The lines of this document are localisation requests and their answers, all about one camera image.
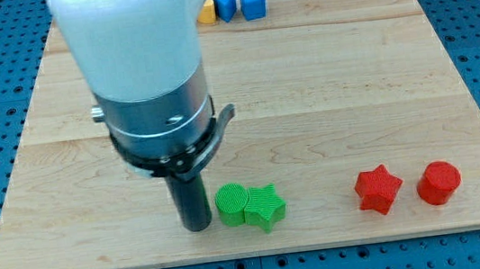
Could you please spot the red cylinder block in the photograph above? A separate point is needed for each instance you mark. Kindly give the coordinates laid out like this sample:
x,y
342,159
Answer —
x,y
438,183

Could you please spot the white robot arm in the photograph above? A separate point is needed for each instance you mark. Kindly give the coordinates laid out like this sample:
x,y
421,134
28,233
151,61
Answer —
x,y
142,62

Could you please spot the yellow block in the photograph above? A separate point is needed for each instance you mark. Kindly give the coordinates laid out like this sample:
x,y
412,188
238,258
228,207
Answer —
x,y
207,13

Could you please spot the blue triangular block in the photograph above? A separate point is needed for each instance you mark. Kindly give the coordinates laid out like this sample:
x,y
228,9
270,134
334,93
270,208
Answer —
x,y
225,9

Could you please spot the green cylinder block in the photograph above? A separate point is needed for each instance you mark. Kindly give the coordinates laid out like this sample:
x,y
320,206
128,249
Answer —
x,y
231,200

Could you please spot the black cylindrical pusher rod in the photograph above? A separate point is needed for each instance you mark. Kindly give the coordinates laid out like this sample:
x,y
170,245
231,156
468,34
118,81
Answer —
x,y
191,202

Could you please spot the blue cube block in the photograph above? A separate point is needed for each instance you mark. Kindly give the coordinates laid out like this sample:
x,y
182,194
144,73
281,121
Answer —
x,y
253,9

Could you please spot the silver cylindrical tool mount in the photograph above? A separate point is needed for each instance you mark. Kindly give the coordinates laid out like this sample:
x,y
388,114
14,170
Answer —
x,y
173,134

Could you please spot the red star block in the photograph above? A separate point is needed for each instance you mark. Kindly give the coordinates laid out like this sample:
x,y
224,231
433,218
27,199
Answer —
x,y
377,189

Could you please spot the green star block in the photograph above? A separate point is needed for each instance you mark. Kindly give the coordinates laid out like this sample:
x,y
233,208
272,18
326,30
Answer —
x,y
265,208

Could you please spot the wooden board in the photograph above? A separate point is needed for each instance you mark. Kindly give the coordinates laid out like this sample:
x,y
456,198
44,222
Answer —
x,y
322,89

